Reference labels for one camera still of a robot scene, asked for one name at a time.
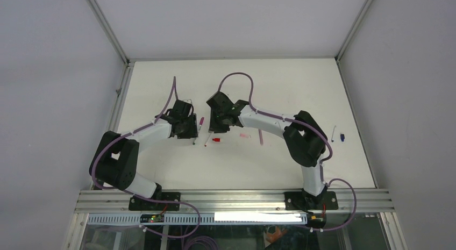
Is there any white pen red tip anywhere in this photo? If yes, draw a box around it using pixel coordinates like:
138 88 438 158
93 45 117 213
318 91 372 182
204 132 213 147

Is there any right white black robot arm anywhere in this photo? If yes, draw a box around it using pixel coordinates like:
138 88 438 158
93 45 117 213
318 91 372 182
206 91 330 210

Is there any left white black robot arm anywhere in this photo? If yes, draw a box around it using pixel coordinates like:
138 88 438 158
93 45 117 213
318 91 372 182
89 100 198 210

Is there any pink purple pen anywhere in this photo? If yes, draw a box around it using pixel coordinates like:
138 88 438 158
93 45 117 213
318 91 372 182
258 130 264 146

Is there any white pen blue tip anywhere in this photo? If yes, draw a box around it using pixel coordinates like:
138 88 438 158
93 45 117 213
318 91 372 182
331 125 337 142

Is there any orange object under table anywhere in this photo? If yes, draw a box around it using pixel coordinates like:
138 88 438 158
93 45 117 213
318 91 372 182
264 225 288 244

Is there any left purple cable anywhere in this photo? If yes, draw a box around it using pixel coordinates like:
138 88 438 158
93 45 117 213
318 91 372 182
91 76 177 203

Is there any purple cable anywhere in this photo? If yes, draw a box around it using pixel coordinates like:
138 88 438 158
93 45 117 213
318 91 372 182
218 72 357 232
91 76 177 203

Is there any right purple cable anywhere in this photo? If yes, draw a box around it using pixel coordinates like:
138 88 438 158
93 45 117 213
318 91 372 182
218 72 357 232

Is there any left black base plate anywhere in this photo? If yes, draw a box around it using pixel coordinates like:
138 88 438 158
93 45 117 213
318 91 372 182
128 191 181 211

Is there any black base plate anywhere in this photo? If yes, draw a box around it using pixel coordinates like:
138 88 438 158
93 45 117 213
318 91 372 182
128 191 181 211
284 191 339 211

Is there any white slotted cable duct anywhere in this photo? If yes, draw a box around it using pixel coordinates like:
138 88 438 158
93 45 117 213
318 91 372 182
87 212 307 226

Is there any purple cable coil below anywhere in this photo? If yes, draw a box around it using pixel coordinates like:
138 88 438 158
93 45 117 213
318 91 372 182
181 236 220 250

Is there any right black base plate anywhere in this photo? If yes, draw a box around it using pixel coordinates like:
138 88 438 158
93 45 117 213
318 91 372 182
284 191 339 211

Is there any aluminium mounting rail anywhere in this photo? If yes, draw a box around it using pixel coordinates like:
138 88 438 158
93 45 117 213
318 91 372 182
74 188 395 213

